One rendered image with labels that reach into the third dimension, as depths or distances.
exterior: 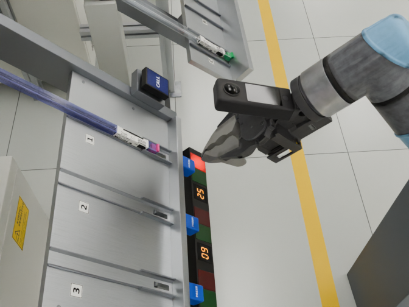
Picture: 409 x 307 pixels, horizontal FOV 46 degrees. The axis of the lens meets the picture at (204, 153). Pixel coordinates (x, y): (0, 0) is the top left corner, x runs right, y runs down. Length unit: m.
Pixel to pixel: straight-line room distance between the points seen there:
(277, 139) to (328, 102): 0.10
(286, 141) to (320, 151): 1.01
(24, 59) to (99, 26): 0.26
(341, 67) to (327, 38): 1.50
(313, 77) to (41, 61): 0.39
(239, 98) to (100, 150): 0.21
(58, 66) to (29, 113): 1.16
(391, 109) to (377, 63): 0.07
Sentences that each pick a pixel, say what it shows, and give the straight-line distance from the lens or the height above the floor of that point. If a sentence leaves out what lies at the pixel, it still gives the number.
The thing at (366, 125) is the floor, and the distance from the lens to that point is 1.85.
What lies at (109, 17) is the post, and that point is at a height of 0.78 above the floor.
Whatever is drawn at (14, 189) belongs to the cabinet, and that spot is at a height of 0.59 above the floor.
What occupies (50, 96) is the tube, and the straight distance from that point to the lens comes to 0.69.
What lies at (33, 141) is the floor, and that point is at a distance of 1.82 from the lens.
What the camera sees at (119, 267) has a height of 0.79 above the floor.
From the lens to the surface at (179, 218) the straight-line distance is 0.72.
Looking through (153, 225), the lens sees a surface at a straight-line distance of 0.70.
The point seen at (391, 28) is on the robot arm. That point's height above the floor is 0.98.
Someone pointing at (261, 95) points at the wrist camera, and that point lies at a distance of 0.69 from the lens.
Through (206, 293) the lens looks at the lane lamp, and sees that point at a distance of 0.75.
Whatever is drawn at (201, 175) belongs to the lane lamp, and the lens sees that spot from 0.85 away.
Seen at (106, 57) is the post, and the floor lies 0.68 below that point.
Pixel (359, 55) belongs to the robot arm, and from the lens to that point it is 0.65.
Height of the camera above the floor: 1.37
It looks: 55 degrees down
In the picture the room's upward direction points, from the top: straight up
